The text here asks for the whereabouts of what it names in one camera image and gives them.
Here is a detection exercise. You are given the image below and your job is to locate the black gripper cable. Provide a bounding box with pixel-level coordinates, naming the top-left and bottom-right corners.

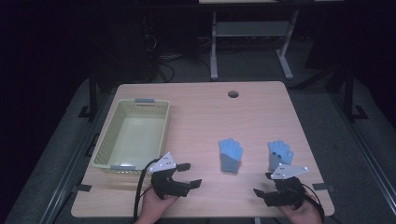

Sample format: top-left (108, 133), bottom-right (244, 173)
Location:
top-left (133, 158), bottom-right (161, 224)
top-left (299, 182), bottom-right (327, 224)

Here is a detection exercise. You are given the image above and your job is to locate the blue knit glove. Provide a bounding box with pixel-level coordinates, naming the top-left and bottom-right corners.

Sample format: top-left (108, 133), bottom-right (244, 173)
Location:
top-left (267, 140), bottom-right (295, 173)
top-left (218, 137), bottom-right (245, 175)

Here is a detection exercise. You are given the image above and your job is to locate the black tape strip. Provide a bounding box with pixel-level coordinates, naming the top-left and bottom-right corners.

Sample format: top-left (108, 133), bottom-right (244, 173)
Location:
top-left (71, 183), bottom-right (93, 193)
top-left (311, 182), bottom-right (336, 192)

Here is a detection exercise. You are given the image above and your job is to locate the person's left hand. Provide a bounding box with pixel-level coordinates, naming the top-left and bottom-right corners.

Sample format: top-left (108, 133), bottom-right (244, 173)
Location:
top-left (135, 187), bottom-right (180, 224)

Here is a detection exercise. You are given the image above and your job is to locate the pale yellow plastic basket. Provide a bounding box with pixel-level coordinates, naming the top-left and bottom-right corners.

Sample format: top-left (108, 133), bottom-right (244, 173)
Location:
top-left (91, 98), bottom-right (172, 175)

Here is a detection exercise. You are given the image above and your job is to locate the person's right hand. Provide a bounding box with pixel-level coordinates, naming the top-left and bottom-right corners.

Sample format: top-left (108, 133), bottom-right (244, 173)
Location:
top-left (277, 200), bottom-right (324, 224)

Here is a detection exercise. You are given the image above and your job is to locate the tangle of floor cables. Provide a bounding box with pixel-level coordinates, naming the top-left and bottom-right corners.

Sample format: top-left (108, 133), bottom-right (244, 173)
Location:
top-left (143, 32), bottom-right (213, 82)

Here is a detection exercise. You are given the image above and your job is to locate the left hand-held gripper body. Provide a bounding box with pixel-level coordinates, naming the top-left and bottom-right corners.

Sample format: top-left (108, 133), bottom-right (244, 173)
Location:
top-left (148, 151), bottom-right (191, 201)

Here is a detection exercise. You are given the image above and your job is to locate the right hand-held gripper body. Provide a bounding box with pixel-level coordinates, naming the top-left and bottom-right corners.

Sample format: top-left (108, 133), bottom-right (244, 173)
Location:
top-left (263, 163), bottom-right (309, 210)

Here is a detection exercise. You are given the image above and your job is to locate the white metal desk frame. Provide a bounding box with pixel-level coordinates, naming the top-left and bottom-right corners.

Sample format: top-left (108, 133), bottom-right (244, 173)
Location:
top-left (209, 8), bottom-right (301, 81)

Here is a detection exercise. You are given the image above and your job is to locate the metal floor rail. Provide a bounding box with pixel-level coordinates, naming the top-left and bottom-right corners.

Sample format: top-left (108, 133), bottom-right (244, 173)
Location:
top-left (330, 92), bottom-right (396, 216)
top-left (38, 92), bottom-right (110, 224)

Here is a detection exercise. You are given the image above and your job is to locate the black metal stand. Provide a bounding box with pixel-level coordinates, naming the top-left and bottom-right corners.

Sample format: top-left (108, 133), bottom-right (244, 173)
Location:
top-left (342, 63), bottom-right (369, 123)
top-left (78, 70), bottom-right (100, 122)

